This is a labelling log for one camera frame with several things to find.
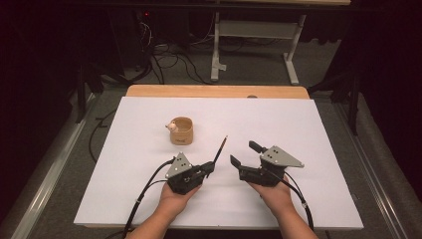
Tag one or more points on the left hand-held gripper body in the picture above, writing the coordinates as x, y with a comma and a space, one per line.
179, 167

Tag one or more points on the white metal desk frame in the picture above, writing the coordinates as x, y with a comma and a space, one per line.
255, 29

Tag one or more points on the person's right hand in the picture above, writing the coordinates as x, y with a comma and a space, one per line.
277, 199

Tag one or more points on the wooden table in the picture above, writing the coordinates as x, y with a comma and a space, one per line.
215, 91

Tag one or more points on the wooden cup with animal figure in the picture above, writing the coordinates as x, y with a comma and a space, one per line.
181, 134

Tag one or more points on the person's left hand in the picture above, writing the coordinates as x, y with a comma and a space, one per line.
175, 200

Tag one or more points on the white board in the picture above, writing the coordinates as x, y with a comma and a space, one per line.
232, 126

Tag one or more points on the black metal stand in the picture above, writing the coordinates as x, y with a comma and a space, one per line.
354, 106
81, 96

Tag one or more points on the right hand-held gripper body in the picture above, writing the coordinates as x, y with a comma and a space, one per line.
280, 158

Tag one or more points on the thin brown pencil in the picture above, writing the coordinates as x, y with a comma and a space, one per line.
220, 149

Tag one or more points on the aluminium floor rail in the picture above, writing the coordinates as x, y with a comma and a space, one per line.
375, 176
49, 186

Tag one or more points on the dark computer case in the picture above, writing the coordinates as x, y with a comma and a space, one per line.
132, 40

